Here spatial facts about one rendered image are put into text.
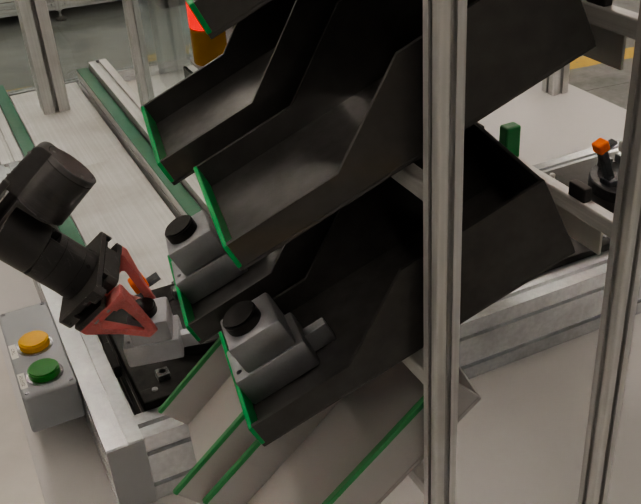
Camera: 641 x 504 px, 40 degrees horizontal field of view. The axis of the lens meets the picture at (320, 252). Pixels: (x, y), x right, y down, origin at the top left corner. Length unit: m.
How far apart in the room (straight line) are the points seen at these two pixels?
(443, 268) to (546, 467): 0.58
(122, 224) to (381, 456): 0.96
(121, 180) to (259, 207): 1.14
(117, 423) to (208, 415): 0.15
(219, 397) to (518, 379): 0.46
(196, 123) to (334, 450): 0.32
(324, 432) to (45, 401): 0.45
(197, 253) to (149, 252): 0.68
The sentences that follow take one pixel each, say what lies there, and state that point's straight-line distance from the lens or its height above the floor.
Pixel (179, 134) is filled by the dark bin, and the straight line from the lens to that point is 0.79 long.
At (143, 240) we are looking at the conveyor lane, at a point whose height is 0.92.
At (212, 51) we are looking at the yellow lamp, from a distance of 1.24.
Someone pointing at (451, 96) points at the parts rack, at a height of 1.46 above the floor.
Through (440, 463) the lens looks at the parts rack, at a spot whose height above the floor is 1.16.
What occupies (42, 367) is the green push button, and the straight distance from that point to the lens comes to 1.20.
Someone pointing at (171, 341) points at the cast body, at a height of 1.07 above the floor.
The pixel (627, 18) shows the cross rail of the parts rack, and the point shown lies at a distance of 0.67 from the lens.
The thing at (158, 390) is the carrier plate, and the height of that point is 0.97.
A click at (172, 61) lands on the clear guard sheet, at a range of 1.61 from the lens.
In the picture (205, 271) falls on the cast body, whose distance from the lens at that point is 0.83.
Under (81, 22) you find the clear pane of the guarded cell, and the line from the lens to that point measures 2.41.
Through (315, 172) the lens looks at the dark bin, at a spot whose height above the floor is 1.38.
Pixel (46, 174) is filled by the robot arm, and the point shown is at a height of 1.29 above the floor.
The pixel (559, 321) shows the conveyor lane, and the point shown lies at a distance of 1.31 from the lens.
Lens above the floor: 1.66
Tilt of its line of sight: 31 degrees down
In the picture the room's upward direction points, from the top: 4 degrees counter-clockwise
